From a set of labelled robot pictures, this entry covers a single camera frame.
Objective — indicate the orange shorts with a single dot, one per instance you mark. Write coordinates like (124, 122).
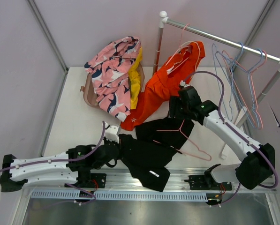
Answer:
(165, 83)

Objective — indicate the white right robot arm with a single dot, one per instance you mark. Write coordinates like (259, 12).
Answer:
(257, 161)

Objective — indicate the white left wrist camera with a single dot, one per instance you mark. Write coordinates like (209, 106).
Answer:
(112, 133)

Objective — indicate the pink hanger of black shorts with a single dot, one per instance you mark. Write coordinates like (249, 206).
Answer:
(188, 139)

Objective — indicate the yellow shorts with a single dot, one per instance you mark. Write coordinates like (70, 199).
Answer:
(135, 80)

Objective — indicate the metal clothes rack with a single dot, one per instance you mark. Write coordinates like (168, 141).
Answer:
(266, 80)

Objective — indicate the pink translucent plastic basin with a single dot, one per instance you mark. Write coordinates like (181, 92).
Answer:
(88, 91)

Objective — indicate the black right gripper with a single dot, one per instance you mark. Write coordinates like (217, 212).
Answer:
(175, 101)

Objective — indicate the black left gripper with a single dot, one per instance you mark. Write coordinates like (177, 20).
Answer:
(106, 141)

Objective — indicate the pink hanger of orange shorts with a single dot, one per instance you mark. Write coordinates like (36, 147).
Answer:
(184, 44)

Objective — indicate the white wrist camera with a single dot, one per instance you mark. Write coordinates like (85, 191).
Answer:
(183, 84)
(112, 133)

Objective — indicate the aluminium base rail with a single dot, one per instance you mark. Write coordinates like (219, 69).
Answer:
(183, 186)

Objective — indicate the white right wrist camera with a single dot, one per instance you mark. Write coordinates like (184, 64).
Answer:
(183, 84)

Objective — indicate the blue hanger of patterned shorts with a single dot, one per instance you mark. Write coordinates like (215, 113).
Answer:
(223, 63)

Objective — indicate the black shorts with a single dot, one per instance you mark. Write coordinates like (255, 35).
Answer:
(156, 143)

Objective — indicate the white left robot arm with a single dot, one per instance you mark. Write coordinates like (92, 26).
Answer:
(72, 167)

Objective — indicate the pink patterned shorts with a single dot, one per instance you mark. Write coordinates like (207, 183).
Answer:
(109, 75)

